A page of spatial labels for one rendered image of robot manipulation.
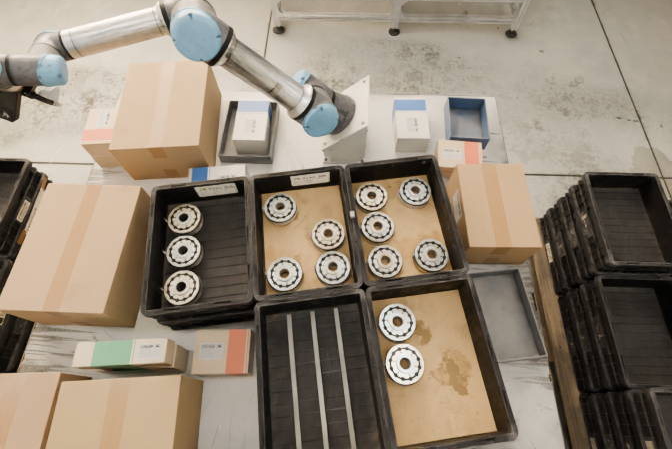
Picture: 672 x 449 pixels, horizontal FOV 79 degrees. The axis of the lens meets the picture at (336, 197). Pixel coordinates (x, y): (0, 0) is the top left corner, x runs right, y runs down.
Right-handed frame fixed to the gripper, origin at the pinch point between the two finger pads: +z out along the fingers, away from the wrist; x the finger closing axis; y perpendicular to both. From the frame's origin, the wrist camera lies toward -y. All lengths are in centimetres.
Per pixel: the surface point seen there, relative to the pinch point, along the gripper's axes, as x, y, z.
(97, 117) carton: -12.7, 1.4, 21.1
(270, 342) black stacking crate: -89, -37, -39
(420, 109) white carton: -117, 54, -6
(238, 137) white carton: -60, 15, 7
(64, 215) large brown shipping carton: -22.1, -29.9, -6.2
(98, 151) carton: -18.2, -9.8, 18.3
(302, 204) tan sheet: -86, 2, -19
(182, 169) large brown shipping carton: -47.0, -3.7, 10.3
